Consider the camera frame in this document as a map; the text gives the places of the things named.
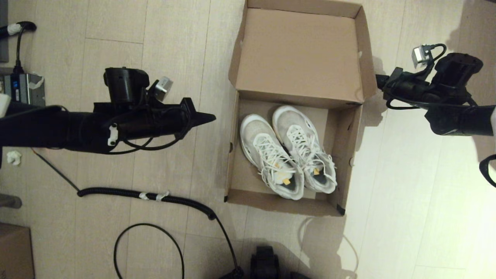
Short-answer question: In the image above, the white mesh lace-up sneaker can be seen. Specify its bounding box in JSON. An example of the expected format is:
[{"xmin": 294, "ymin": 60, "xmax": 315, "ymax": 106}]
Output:
[
  {"xmin": 272, "ymin": 105, "xmax": 338, "ymax": 194},
  {"xmin": 239, "ymin": 114, "xmax": 305, "ymax": 201}
]

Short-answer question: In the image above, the brown cardboard shoe box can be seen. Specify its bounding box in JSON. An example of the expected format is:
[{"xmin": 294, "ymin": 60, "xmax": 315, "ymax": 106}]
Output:
[{"xmin": 224, "ymin": 0, "xmax": 377, "ymax": 217}]

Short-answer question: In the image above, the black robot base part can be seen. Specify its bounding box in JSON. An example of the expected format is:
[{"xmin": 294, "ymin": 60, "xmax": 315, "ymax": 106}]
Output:
[{"xmin": 250, "ymin": 245, "xmax": 280, "ymax": 279}]

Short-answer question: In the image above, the white tape strip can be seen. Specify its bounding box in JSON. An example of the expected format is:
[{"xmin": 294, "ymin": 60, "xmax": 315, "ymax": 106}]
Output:
[{"xmin": 139, "ymin": 191, "xmax": 171, "ymax": 202}]

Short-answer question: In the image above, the grey metal power supply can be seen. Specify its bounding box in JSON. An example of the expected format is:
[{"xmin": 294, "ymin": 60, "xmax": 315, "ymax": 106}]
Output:
[{"xmin": 0, "ymin": 73, "xmax": 46, "ymax": 107}]

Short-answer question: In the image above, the grey furniture foot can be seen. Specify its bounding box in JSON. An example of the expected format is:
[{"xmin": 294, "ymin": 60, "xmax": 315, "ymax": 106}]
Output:
[{"xmin": 0, "ymin": 194, "xmax": 22, "ymax": 210}]

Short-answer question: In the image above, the dark grey panel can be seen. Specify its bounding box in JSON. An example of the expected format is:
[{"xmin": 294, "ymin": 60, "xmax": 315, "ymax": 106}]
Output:
[{"xmin": 0, "ymin": 0, "xmax": 9, "ymax": 63}]

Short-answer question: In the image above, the brown cardboard carton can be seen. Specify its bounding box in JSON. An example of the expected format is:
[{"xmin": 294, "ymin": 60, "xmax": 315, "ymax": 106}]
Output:
[{"xmin": 0, "ymin": 223, "xmax": 35, "ymax": 279}]

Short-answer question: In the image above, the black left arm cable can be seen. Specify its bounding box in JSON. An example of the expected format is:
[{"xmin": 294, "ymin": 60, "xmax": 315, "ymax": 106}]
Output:
[{"xmin": 105, "ymin": 112, "xmax": 192, "ymax": 152}]

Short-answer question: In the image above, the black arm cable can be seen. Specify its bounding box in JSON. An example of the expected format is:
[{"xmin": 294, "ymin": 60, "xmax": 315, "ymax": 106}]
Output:
[
  {"xmin": 105, "ymin": 112, "xmax": 192, "ymax": 152},
  {"xmin": 386, "ymin": 43, "xmax": 496, "ymax": 189}
]

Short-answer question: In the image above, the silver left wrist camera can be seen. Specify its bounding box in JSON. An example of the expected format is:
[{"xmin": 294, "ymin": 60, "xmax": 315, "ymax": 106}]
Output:
[{"xmin": 149, "ymin": 76, "xmax": 174, "ymax": 102}]

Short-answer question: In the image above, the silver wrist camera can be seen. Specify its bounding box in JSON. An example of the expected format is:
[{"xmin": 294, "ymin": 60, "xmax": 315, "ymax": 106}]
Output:
[
  {"xmin": 149, "ymin": 76, "xmax": 174, "ymax": 102},
  {"xmin": 412, "ymin": 44, "xmax": 434, "ymax": 68}
]

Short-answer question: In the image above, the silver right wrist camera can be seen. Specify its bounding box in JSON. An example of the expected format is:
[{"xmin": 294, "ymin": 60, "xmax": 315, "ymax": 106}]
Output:
[{"xmin": 412, "ymin": 44, "xmax": 434, "ymax": 68}]

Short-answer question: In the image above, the black corrugated cable conduit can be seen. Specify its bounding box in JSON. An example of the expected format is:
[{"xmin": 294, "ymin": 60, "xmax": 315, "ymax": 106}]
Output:
[{"xmin": 77, "ymin": 188, "xmax": 217, "ymax": 221}]

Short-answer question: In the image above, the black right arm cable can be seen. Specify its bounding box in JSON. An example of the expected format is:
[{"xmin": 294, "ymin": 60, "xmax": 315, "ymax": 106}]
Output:
[{"xmin": 386, "ymin": 43, "xmax": 496, "ymax": 189}]

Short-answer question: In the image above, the thin black looped cable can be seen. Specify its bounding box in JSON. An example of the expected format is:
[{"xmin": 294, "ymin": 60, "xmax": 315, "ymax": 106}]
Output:
[{"xmin": 114, "ymin": 223, "xmax": 185, "ymax": 279}]

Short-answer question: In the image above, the thin red black wire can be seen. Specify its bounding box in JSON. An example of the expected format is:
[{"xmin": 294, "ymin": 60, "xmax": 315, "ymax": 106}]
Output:
[{"xmin": 31, "ymin": 149, "xmax": 81, "ymax": 193}]

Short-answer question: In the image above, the black power cord with plug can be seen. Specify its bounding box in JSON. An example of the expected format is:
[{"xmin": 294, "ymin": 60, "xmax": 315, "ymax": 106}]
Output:
[{"xmin": 0, "ymin": 21, "xmax": 37, "ymax": 75}]

